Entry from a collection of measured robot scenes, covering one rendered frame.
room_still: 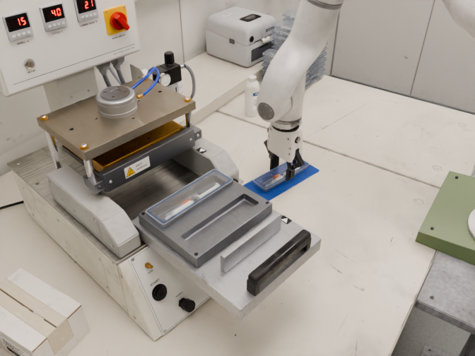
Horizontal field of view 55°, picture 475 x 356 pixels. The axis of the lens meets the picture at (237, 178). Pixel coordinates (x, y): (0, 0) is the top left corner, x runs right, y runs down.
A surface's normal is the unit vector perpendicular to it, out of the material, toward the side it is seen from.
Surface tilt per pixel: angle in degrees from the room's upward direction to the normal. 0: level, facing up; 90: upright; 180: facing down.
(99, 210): 0
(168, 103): 0
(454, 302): 0
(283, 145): 90
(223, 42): 90
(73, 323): 89
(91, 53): 90
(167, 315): 65
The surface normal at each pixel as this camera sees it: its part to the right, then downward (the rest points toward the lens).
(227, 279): 0.00, -0.79
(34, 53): 0.72, 0.43
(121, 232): 0.47, -0.33
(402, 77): -0.56, 0.51
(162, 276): 0.65, 0.05
